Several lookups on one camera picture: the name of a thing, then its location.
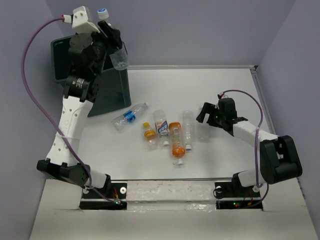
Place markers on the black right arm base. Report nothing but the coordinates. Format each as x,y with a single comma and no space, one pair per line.
231,195

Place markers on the clear bottle white blue label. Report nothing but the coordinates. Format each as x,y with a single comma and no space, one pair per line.
161,127

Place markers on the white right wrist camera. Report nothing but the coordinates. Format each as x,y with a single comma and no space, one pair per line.
222,95

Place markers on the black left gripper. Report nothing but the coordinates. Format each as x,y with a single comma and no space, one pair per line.
115,40

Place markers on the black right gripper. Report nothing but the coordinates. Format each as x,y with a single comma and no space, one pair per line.
208,108

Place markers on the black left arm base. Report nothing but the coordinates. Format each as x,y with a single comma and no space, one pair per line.
114,200

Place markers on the small bottle orange label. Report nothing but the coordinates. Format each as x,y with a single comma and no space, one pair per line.
149,137

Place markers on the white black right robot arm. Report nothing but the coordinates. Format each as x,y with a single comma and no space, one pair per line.
278,157

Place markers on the clear bottle white cap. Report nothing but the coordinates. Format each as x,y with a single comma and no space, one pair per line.
188,125

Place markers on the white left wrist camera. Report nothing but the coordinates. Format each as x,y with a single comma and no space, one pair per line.
81,21

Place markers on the large orange label bottle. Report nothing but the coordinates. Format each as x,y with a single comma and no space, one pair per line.
177,146

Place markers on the dark green plastic bin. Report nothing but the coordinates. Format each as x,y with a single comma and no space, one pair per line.
107,92

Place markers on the clear crushed bottle blue cap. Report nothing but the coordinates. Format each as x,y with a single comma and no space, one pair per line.
119,59

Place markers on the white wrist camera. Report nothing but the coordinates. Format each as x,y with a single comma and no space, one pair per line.
222,95
81,21

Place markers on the clear tall bottle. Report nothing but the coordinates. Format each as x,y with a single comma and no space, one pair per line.
203,130

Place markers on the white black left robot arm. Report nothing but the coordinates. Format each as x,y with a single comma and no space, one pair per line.
62,162

